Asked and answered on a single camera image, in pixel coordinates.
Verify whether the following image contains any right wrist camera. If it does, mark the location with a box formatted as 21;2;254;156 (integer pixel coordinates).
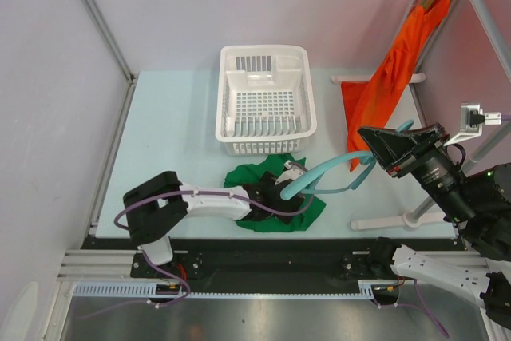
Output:
444;103;510;146

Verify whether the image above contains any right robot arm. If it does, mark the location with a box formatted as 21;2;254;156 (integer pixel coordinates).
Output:
358;123;510;328

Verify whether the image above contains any green t shirt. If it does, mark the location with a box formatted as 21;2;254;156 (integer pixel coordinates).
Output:
223;153;327;234

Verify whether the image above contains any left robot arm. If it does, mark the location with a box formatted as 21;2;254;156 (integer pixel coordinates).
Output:
113;171;311;277

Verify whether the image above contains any grey clothes rack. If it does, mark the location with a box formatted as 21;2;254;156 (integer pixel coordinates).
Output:
331;0;510;236

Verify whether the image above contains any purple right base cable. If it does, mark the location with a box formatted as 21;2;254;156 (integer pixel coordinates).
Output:
374;279;450;338

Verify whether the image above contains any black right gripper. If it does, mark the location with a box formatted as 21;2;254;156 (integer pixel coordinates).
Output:
354;120;474;220

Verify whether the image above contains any teal plastic hanger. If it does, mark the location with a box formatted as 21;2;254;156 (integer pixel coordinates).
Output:
280;118;415;201

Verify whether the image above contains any white plastic dish basket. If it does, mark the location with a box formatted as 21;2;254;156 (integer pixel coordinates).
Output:
215;45;317;156

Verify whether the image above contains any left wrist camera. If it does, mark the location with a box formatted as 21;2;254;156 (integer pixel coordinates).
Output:
275;161;307;185

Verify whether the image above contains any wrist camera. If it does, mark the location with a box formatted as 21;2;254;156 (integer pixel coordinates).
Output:
444;103;510;146
275;161;307;185

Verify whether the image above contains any orange t shirt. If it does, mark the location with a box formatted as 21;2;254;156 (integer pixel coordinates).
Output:
341;0;450;152

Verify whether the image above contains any aluminium frame post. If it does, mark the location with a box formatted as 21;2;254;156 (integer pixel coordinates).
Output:
57;0;135;82

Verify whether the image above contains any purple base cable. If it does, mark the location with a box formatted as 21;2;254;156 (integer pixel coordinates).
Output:
374;279;450;338
75;252;192;320

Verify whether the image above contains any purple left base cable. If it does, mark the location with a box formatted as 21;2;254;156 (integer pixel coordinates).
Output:
75;252;192;320

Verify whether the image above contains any white slotted cable duct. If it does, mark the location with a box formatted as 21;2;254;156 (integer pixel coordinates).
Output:
72;280;397;301

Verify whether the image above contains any black table front rail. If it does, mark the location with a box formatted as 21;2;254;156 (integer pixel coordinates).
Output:
81;236;468;294

